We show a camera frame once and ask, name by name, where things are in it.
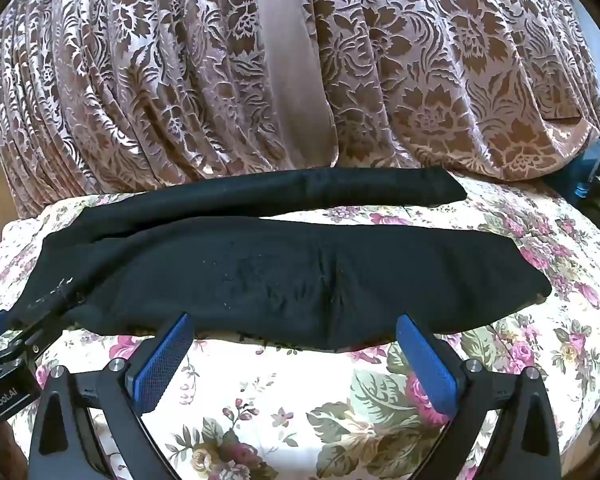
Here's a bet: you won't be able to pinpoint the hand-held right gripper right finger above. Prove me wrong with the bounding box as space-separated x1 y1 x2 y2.
396 314 563 480

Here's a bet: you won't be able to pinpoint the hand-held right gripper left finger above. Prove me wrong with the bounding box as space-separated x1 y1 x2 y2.
27 312 195 480

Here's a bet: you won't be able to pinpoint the black pants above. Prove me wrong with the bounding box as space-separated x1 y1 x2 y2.
11 167 552 355

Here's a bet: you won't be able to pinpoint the floral bedspread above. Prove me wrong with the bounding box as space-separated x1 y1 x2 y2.
0 172 600 480

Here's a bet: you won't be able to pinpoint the blue plastic object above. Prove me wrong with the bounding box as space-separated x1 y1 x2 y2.
547 137 600 202

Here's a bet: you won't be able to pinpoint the brown damask sofa cover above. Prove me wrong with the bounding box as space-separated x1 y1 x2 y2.
0 0 600 221

